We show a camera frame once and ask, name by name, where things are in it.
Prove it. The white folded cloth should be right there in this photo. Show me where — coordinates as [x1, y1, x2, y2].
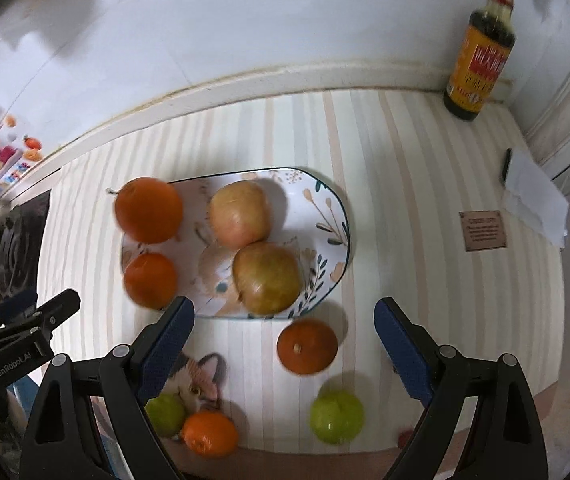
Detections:
[502, 150, 570, 250]

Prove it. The floral ceramic plate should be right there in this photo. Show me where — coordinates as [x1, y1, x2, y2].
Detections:
[120, 166, 352, 321]

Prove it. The bright orange tangerine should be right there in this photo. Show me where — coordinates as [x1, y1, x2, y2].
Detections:
[181, 410, 240, 458]

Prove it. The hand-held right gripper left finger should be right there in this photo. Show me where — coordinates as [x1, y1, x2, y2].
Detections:
[24, 296, 196, 480]

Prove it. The pale yellow-pink apple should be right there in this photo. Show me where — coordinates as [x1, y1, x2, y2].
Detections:
[208, 181, 274, 249]

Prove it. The small orange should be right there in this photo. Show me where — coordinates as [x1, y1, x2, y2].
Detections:
[123, 252, 180, 310]

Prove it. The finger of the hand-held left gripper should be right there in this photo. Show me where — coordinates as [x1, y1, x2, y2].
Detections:
[0, 289, 39, 335]
[29, 288, 82, 334]

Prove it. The dark orange tangerine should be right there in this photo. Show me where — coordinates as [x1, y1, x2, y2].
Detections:
[277, 318, 340, 375]

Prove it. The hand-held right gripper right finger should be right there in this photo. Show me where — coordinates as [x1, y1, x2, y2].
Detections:
[373, 296, 550, 480]

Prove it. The large green fruit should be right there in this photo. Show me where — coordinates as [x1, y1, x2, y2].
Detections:
[310, 390, 366, 445]

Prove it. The large orange with stem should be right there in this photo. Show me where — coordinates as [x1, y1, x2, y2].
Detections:
[106, 176, 185, 245]

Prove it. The black gas stove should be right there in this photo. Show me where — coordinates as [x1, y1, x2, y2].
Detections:
[0, 189, 52, 312]

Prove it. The yellow-brown pear apple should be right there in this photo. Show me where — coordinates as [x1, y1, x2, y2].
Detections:
[232, 241, 304, 317]

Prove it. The small green fruit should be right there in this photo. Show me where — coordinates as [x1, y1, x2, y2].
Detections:
[145, 394, 188, 438]

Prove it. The soy sauce bottle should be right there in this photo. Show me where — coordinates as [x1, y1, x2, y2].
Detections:
[443, 0, 520, 122]

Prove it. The striped table mat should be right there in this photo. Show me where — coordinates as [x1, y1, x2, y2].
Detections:
[35, 87, 566, 467]

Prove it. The brown label patch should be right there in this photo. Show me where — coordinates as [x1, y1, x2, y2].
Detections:
[458, 209, 508, 252]

